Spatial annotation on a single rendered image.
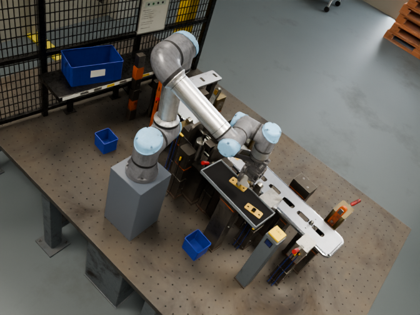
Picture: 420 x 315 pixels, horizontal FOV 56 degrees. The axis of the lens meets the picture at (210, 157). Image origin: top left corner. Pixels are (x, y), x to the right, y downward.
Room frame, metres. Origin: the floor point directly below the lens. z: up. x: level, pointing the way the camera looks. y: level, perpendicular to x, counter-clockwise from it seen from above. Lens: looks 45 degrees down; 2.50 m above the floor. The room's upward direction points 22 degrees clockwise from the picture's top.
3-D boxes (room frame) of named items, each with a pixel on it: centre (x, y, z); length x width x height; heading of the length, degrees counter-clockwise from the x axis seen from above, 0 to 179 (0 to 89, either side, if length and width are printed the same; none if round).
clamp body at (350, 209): (1.47, -0.76, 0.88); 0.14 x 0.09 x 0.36; 149
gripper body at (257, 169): (1.19, -0.19, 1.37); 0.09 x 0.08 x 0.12; 68
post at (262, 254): (1.07, -0.40, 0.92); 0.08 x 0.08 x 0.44; 59
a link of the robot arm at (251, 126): (1.20, -0.08, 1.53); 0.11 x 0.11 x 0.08; 77
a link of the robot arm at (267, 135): (1.19, -0.18, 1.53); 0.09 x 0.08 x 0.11; 77
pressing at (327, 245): (1.61, -0.17, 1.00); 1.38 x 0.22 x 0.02; 59
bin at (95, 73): (1.75, 0.82, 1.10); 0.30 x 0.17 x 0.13; 140
